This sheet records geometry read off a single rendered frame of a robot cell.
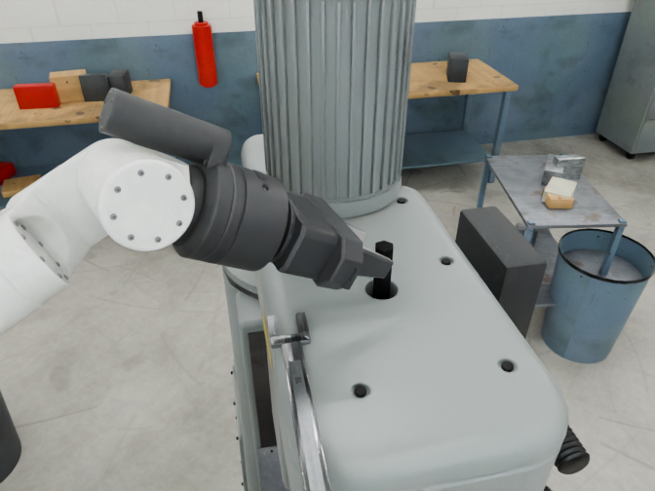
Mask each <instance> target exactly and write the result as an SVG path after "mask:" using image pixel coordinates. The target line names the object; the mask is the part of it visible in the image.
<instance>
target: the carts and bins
mask: <svg viewBox="0 0 655 491"><path fill-rule="evenodd" d="M585 160H586V158H585V157H584V156H583V155H581V154H571V155H565V154H564V153H559V155H554V154H549V155H516V156H491V155H485V156H484V165H483V171H482V181H481V186H480V192H479V196H478V202H477V208H482V205H483V200H484V194H485V189H486V184H487V180H488V174H489V169H491V170H492V172H493V173H494V175H495V177H496V178H497V180H498V181H499V183H500V185H501V186H502V188H503V189H504V191H505V193H506V194H507V196H508V198H509V199H510V201H511V202H512V204H513V206H514V207H515V209H516V210H517V212H518V214H519V215H520V217H521V219H522V221H523V222H524V223H517V224H516V226H515V227H516V228H517V229H518V230H519V232H520V233H521V234H522V235H523V236H524V237H525V238H526V239H527V240H528V241H529V243H530V244H531V245H532V246H533V247H534V248H535V249H536V250H537V251H538V252H539V253H540V255H541V256H542V257H543V258H544V259H545V260H546V262H547V267H546V271H545V274H544V277H543V281H542V283H541V287H540V290H539V294H538V297H537V301H536V304H535V307H547V308H546V313H545V317H544V321H543V326H542V333H541V334H542V338H543V340H544V342H545V344H546V345H547V346H548V347H549V348H550V349H551V350H552V351H553V352H554V353H556V354H557V355H559V356H561V357H562V358H564V359H568V360H571V361H575V362H579V363H596V362H600V361H602V360H604V359H606V358H607V356H608V355H609V353H610V351H611V350H612V348H613V346H614V344H615V342H616V340H617V339H618V337H619V335H620V333H621V331H622V329H623V327H624V326H625V324H626V322H627V320H628V318H629V316H630V314H631V313H632V311H633V309H634V307H635V305H636V302H637V301H638V299H639V297H640V295H641V294H642V292H643V290H644V289H645V287H646V285H647V283H648V281H649V279H650V278H651V277H652V276H653V275H654V273H655V272H654V268H655V264H654V263H655V257H654V255H653V254H652V253H651V252H650V251H649V250H648V249H647V248H646V247H645V246H644V245H642V244H640V243H639V242H637V241H635V240H633V239H631V238H629V237H627V236H624V235H622V234H623V232H624V229H625V227H627V225H628V223H627V221H626V219H625V218H622V217H621V216H620V215H619V214H618V212H617V211H616V210H615V209H614V208H613V207H612V206H611V205H610V204H609V203H608V202H607V201H606V200H605V199H604V198H603V197H602V195H601V194H600V193H599V192H598V190H597V189H596V188H595V187H594V186H593V185H592V184H591V183H590V182H589V181H588V179H587V178H586V177H585V176H584V175H583V174H582V173H581V172H582V169H583V166H584V163H585ZM599 227H615V229H614V232H611V231H607V230H601V229H591V228H599ZM548 228H588V229H578V230H573V231H570V232H568V233H566V234H564V235H563V236H562V237H561V239H562V238H563V239H562V240H561V239H560V240H561V242H560V243H559V244H558V243H557V242H556V240H555V239H554V237H553V236H552V234H551V233H550V232H549V230H548ZM560 240H559V241H560ZM653 272H654V273H653ZM20 454H21V443H20V439H19V435H18V433H17V430H16V428H15V425H14V423H13V420H12V417H11V415H10V412H9V410H8V407H7V405H6V402H5V400H4V398H3V396H2V393H1V390H0V483H1V482H3V481H4V480H5V479H6V478H7V477H8V476H9V475H10V473H11V472H12V471H13V470H14V468H15V467H16V465H17V464H18V461H19V458H20Z"/></svg>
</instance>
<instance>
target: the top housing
mask: <svg viewBox="0 0 655 491"><path fill-rule="evenodd" d="M341 219H342V220H343V221H344V222H346V223H348V224H350V225H352V226H354V227H356V228H359V229H361V230H363V231H364V232H365V233H366V237H365V239H364V241H363V247H365V248H367V249H370V250H372V251H375V243H378V242H381V241H387V242H389V243H392V244H393V247H394V250H393V262H394V264H393V266H392V274H391V284H390V296H389V299H386V300H379V299H375V298H372V283H373V278H370V277H359V276H357V277H356V279H355V281H354V283H353V284H352V286H351V288H350V289H349V290H348V289H344V288H341V289H338V290H335V289H330V288H325V287H320V286H316V284H315V283H314V282H313V280H312V279H308V278H303V277H299V276H295V275H290V274H285V273H281V272H279V271H278V270H277V269H276V267H275V266H274V264H273V263H270V262H269V263H268V264H267V265H266V266H265V267H263V268H262V269H260V270H258V271H255V278H256V287H257V293H258V299H259V305H260V311H261V316H262V322H263V328H264V334H265V340H266V346H267V353H268V358H269V364H270V370H271V376H272V382H273V388H274V394H275V400H276V405H277V411H278V417H279V423H280V429H281V436H282V442H283V447H284V453H285V459H286V465H287V471H288V477H289V488H290V491H304V488H303V482H302V476H301V469H300V464H299V458H298V451H297V445H296V439H295V433H294V426H293V421H292V415H291V408H290V402H289V390H288V384H287V378H286V372H285V366H284V360H283V354H282V348H277V349H272V348H271V342H270V336H269V329H268V321H267V317H269V316H276V317H277V319H278V326H279V331H280V336H281V335H288V334H295V333H298V329H297V324H296V317H295V315H296V314H297V313H300V312H305V316H306V320H307V324H308V328H309V334H310V338H311V343H310V344H306V345H302V349H303V354H304V358H305V363H306V368H307V373H308V378H309V383H310V388H311V393H312V398H313V401H314V406H315V411H316V416H317V421H318V426H319V431H320V436H321V441H322V446H323V450H324V455H325V460H326V465H327V473H328V478H329V483H330V488H331V491H544V488H545V486H546V483H547V481H548V478H549V476H550V473H551V471H552V468H553V466H554V463H555V461H556V458H557V456H558V454H559V451H560V448H561V446H562V442H563V440H564V438H565V436H566V431H567V426H568V408H567V405H566V402H565V399H564V396H563V394H562V392H561V390H560V388H559V386H558V384H557V383H556V381H555V380H554V378H553V377H552V376H551V374H550V373H549V371H548V370H547V369H546V367H545V366H544V364H543V363H542V362H541V360H540V359H539V358H538V357H537V356H536V354H535V353H534V352H533V350H532V349H531V347H530V346H529V345H528V343H527V342H526V340H525V339H524V338H523V336H522V335H521V333H520V332H519V330H518V329H517V327H516V326H515V325H514V323H513V322H512V321H511V319H510V318H509V316H508V315H507V314H506V312H505V311H504V309H503V308H502V307H501V305H500V304H499V302H498V301H497V300H496V298H495V297H494V295H493V294H492V293H491V291H490V290H489V288H488V287H487V286H486V284H485V283H484V282H483V280H482V278H481V277H480V276H479V274H478V273H477V271H476V270H475V269H474V267H473V266H472V264H471V263H470V262H469V260H468V259H467V257H466V256H465V255H464V253H463V252H462V250H461V249H460V248H459V246H458V245H457V243H456V242H455V241H454V239H452V238H451V236H450V235H449V233H448V232H447V231H446V229H445V228H444V226H443V225H442V223H441V222H440V220H439V219H438V218H437V216H436V215H435V213H434V212H433V211H432V209H431V208H430V206H429V205H428V204H427V202H426V201H425V200H424V198H423V197H422V196H421V195H420V194H419V193H418V192H417V191H416V190H414V189H412V188H410V187H407V186H403V185H401V190H400V193H399V195H398V196H397V198H396V199H395V200H394V201H393V202H391V203H390V204H389V205H387V206H386V207H384V208H381V209H379V210H377V211H375V212H372V213H369V214H365V215H361V216H356V217H349V218H341Z"/></svg>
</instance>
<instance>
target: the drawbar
mask: <svg viewBox="0 0 655 491"><path fill-rule="evenodd" d="M393 250H394V247H393V244H392V243H389V242H387V241H381V242H378V243H375V252H377V253H379V254H381V255H383V256H386V257H388V258H390V259H391V260H392V261H393ZM391 274H392V267H391V269H390V271H389V272H388V274H387V276H386V277H385V278H384V279H380V278H373V288H372V298H375V299H379V300H386V299H389V296H390V284H391Z"/></svg>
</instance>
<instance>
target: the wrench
mask: <svg viewBox="0 0 655 491"><path fill-rule="evenodd" d="M295 317H296V324H297V329H298V333H295V334H288V335H281V336H280V331H279V326H278V319H277V317H276V316H269V317H267V321H268V329H269V336H270V342H271V348H272V349H277V348H282V354H283V360H284V366H285V372H286V378H287V384H288V390H289V402H290V408H291V415H292V421H293V426H294V433H295V439H296V445H297V451H298V458H299V464H300V469H301V476H302V482H303V488H304V491H331V488H330V483H329V478H328V469H327V465H326V460H325V455H324V450H323V446H322V441H321V436H320V431H319V426H318V421H317V416H316V411H315V406H314V401H313V398H312V393H311V388H310V383H309V378H308V373H307V368H306V363H305V358H304V354H303V349H302V345H306V344H310V343H311V338H310V334H309V328H308V324H307V320H306V316H305V312H300V313H297V314H296V315H295Z"/></svg>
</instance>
